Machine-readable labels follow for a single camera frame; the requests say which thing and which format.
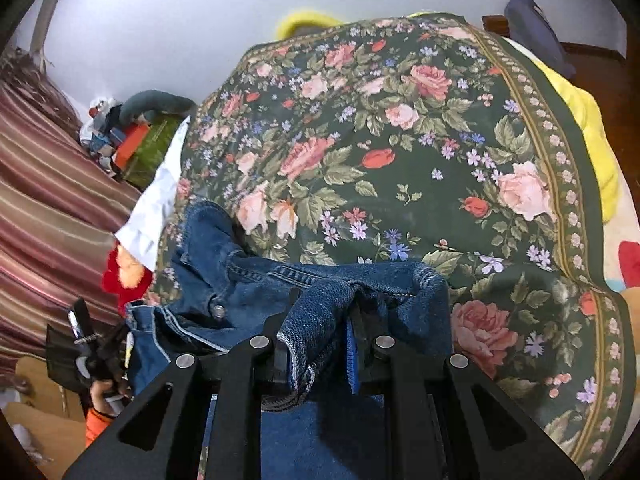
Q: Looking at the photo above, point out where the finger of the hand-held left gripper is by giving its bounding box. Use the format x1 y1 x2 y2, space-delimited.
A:
97 324 133 377

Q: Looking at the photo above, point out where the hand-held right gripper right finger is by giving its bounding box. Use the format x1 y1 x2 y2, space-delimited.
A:
346 304 586 480

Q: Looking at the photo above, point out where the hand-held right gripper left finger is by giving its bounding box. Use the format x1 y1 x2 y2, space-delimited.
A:
62 287 303 480

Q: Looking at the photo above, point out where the blue denim jacket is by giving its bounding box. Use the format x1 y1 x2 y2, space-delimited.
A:
125 201 453 480

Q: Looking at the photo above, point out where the person's left forearm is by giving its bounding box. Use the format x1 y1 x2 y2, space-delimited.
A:
84 406 119 448

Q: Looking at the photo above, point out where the person's left hand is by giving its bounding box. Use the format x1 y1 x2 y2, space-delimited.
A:
90 379 133 417

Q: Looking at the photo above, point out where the brown wooden box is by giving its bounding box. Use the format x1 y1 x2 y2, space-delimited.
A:
10 357 91 461

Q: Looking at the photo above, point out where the red plush toy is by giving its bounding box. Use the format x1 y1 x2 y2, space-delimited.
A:
101 245 153 317

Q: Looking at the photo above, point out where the white shirt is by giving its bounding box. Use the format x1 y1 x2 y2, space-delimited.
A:
115 115 191 269

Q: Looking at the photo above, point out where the striped pink curtain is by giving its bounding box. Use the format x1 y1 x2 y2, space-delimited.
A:
0 50 145 361

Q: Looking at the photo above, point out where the dark green floral blanket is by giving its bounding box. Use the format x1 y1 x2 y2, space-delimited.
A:
155 12 633 480

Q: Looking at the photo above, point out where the green patterned box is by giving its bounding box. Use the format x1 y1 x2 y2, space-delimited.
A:
122 115 188 191

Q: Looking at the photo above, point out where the orange box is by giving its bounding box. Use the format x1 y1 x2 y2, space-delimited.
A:
111 124 151 173

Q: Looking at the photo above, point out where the grey pillow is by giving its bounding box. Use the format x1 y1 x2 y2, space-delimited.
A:
118 90 198 123

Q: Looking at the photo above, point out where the yellow blanket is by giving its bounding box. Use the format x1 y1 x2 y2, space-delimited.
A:
530 57 622 224

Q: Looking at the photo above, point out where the yellow plush cushion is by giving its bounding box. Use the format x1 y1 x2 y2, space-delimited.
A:
276 8 347 41

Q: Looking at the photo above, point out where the grey-blue backpack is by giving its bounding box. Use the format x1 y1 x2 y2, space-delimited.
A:
504 0 577 79

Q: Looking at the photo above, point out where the wooden bed post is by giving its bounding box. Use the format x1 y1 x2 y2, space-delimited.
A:
482 15 511 37

